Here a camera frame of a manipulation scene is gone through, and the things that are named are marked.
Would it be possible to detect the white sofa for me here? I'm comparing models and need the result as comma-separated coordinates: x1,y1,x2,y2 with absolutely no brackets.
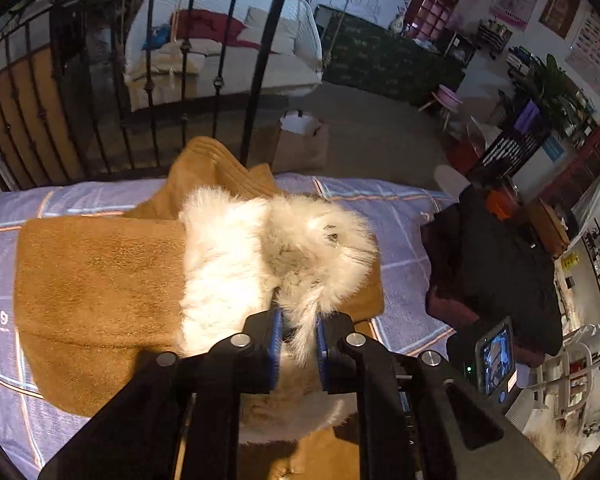
124,0,325,112

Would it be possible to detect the brown suede fur-lined coat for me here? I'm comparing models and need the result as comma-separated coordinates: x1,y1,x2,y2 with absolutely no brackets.
14,136,386,480

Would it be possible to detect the black slatted rack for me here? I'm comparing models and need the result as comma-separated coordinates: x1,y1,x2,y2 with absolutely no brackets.
479,102,552,182

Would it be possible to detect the folded black maroon jacket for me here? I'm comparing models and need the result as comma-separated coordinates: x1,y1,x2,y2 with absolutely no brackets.
420,185,566,367

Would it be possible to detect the black device with green light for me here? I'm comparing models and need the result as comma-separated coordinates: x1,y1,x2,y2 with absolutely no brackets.
446,332,478,392

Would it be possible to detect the brown paper bag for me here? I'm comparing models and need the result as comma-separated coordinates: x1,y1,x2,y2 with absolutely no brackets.
271,110,330,174

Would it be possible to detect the green potted plant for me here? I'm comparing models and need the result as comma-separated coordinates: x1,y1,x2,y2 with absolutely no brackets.
524,54,583,132

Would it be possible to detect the black iron bed frame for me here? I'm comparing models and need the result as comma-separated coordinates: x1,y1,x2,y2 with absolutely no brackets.
0,0,301,195

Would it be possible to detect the smartphone with lit screen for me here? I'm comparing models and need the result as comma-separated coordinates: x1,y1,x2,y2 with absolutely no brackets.
474,316,517,398

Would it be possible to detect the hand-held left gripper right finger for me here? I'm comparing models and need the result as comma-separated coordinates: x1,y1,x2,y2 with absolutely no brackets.
315,312,561,480

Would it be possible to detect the red phone booth cabinet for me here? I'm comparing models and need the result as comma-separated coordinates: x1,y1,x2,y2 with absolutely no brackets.
404,0,469,45

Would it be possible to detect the pale wall poster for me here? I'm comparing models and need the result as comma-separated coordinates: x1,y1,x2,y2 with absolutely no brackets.
564,9,600,100

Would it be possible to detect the blue plaid bedsheet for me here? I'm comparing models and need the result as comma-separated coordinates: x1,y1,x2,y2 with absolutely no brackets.
0,172,462,473

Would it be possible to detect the red blanket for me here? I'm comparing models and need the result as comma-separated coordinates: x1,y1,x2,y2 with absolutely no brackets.
179,8,249,52

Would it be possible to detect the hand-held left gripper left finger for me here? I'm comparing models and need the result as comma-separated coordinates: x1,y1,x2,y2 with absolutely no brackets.
37,307,286,480

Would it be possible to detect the brown wall poster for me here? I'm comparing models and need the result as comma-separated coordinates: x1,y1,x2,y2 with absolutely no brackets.
538,0,583,40

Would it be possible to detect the pink stool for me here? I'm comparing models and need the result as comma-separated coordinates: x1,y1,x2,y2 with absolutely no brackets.
419,84,465,132

